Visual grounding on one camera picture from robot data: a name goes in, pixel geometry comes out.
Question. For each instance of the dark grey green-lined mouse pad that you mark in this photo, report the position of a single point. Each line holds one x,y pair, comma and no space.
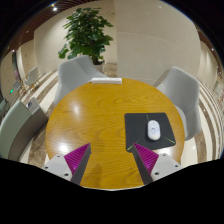
136,128

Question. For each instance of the light grey shell chair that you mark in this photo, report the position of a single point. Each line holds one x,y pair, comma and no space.
75,75
183,93

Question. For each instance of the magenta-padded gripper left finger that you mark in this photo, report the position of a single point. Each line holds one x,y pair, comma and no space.
76,159

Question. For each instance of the green leafy potted plant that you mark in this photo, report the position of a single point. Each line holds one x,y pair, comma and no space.
86,31

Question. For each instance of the small white distant chair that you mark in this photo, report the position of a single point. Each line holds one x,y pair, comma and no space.
32,76

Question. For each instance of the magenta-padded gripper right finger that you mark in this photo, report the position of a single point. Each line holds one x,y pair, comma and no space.
148,159

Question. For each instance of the grey green lounge chair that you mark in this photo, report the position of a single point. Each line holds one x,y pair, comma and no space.
16,130

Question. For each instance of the white printed computer mouse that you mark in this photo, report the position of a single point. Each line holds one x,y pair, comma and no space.
154,130

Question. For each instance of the white flat rectangular box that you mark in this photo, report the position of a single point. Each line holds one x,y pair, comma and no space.
106,80

